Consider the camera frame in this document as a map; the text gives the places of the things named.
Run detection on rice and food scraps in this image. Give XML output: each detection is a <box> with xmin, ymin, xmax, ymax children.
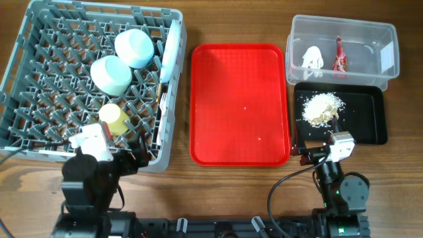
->
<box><xmin>301</xmin><ymin>93</ymin><xmax>346</xmax><ymax>128</ymax></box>

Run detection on yellow cup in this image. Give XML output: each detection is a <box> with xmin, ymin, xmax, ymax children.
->
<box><xmin>98</xmin><ymin>103</ymin><xmax>130</xmax><ymax>136</ymax></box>

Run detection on white plastic fork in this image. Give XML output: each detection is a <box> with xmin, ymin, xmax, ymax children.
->
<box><xmin>156</xmin><ymin>93</ymin><xmax>167</xmax><ymax>146</ymax></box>

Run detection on red snack wrapper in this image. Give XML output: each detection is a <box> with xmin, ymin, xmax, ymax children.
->
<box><xmin>332</xmin><ymin>36</ymin><xmax>348</xmax><ymax>72</ymax></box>

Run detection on wooden chopstick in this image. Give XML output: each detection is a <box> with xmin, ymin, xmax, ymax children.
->
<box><xmin>156</xmin><ymin>83</ymin><xmax>163</xmax><ymax>102</ymax></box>

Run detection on white tissue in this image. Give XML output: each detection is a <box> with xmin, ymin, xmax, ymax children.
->
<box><xmin>301</xmin><ymin>46</ymin><xmax>324</xmax><ymax>69</ymax></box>

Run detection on green bowl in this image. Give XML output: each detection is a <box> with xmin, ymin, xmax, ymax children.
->
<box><xmin>90</xmin><ymin>56</ymin><xmax>132</xmax><ymax>97</ymax></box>

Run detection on light blue plate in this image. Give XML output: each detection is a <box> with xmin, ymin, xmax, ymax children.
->
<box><xmin>160</xmin><ymin>20</ymin><xmax>181</xmax><ymax>83</ymax></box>

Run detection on light blue bowl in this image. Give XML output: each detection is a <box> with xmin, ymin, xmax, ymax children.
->
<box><xmin>114</xmin><ymin>29</ymin><xmax>155</xmax><ymax>69</ymax></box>

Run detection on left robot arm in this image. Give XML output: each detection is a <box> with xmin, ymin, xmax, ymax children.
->
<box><xmin>51</xmin><ymin>132</ymin><xmax>150</xmax><ymax>238</ymax></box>

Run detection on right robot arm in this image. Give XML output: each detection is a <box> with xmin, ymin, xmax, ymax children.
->
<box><xmin>291</xmin><ymin>116</ymin><xmax>371</xmax><ymax>238</ymax></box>

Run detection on grey dishwasher rack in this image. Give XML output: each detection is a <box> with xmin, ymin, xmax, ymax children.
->
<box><xmin>1</xmin><ymin>1</ymin><xmax>187</xmax><ymax>173</ymax></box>

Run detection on black plastic tray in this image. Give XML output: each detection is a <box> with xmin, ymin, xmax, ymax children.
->
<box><xmin>294</xmin><ymin>82</ymin><xmax>388</xmax><ymax>145</ymax></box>

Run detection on red plastic tray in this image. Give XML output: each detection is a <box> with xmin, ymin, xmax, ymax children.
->
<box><xmin>190</xmin><ymin>43</ymin><xmax>290</xmax><ymax>167</ymax></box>

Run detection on clear plastic bin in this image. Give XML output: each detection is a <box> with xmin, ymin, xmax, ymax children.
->
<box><xmin>285</xmin><ymin>15</ymin><xmax>400</xmax><ymax>91</ymax></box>

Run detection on right black cable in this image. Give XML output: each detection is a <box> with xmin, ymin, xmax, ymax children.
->
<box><xmin>266</xmin><ymin>155</ymin><xmax>331</xmax><ymax>238</ymax></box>

